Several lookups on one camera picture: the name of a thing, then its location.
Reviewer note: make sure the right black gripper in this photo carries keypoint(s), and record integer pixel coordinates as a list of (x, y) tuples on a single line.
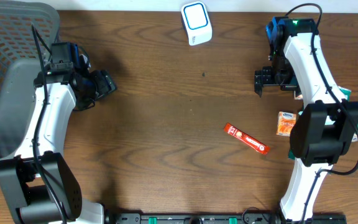
[(263, 78)]

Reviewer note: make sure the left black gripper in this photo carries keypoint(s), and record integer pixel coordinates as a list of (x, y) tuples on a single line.
[(104, 84)]

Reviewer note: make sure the orange white box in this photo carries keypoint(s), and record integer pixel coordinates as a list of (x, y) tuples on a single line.
[(286, 122)]

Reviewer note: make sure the green white sponge package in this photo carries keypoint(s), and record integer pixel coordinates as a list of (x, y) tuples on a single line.
[(345, 91)]

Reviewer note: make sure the red sachet packet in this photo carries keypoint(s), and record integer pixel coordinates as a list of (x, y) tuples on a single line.
[(246, 139)]

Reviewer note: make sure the orange small box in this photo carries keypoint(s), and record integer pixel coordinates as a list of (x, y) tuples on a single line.
[(298, 95)]

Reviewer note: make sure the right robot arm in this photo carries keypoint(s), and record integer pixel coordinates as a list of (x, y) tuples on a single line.
[(324, 131)]

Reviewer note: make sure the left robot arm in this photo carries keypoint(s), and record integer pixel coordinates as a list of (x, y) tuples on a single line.
[(37, 184)]

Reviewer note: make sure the white barcode scanner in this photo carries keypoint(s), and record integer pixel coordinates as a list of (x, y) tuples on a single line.
[(196, 23)]

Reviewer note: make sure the grey plastic mesh basket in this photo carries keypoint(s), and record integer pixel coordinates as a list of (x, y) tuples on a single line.
[(26, 29)]

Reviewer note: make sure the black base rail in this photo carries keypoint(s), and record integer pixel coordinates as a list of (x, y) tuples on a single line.
[(252, 217)]

